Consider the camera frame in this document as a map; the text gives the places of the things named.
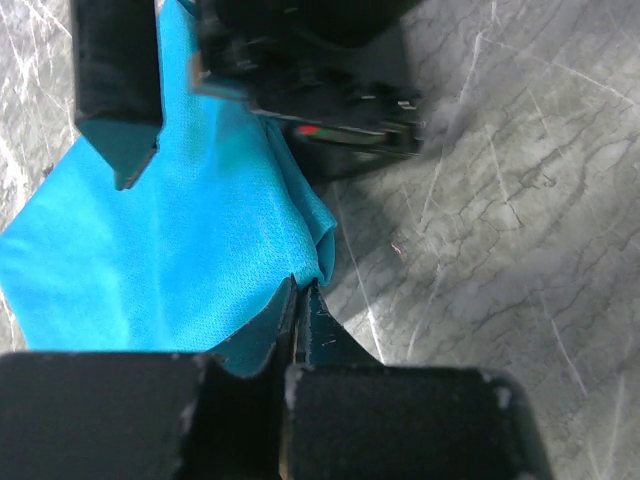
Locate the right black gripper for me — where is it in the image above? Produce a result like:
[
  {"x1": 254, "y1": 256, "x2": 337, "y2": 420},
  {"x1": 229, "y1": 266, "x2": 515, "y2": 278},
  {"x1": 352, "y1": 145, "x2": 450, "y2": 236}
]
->
[{"x1": 192, "y1": 1, "x2": 421, "y2": 183}]

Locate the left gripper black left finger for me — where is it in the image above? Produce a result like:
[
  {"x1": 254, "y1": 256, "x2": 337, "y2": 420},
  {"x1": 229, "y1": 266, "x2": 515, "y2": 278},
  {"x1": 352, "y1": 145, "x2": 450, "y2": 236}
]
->
[{"x1": 214, "y1": 277, "x2": 298, "y2": 378}]

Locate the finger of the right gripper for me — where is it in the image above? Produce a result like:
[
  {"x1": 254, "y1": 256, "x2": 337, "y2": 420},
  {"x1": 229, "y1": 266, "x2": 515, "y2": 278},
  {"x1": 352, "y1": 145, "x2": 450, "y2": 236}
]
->
[{"x1": 69, "y1": 0, "x2": 164, "y2": 191}]

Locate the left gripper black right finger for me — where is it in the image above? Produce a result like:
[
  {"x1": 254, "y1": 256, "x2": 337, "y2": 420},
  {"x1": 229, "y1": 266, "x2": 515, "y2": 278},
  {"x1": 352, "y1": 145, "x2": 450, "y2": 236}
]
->
[{"x1": 294, "y1": 280, "x2": 382, "y2": 367}]

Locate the teal t-shirt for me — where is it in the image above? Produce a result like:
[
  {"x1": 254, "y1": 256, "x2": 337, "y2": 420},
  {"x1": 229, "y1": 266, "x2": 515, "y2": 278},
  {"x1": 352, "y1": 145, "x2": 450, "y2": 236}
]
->
[{"x1": 1, "y1": 1, "x2": 336, "y2": 352}]

